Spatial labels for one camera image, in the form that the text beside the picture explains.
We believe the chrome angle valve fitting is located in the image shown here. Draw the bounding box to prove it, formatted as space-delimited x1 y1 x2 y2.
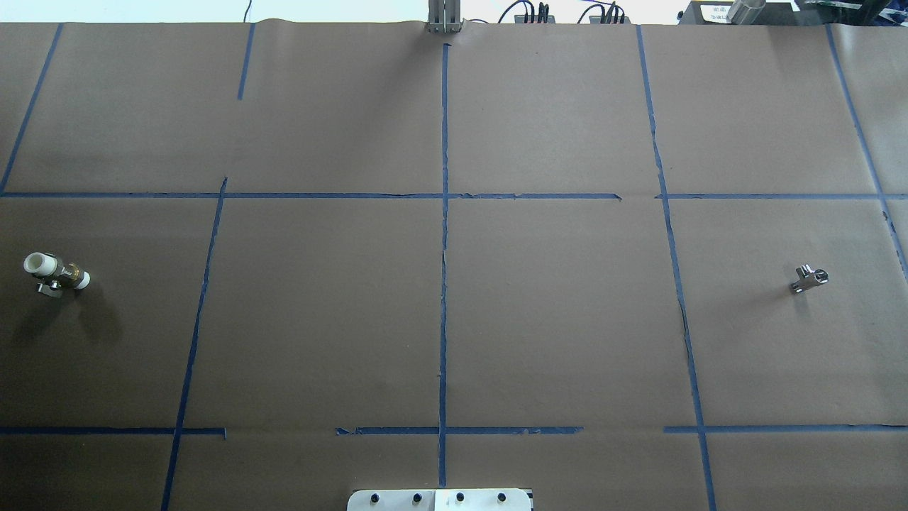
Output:
790 264 829 295

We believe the brown paper table cover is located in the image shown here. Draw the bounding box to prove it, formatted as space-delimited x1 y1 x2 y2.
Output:
2 19 906 510

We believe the aluminium frame post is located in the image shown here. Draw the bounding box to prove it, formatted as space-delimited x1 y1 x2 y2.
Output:
426 0 463 35

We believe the white mount base plate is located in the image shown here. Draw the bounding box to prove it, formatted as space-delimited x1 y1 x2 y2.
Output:
346 488 534 510

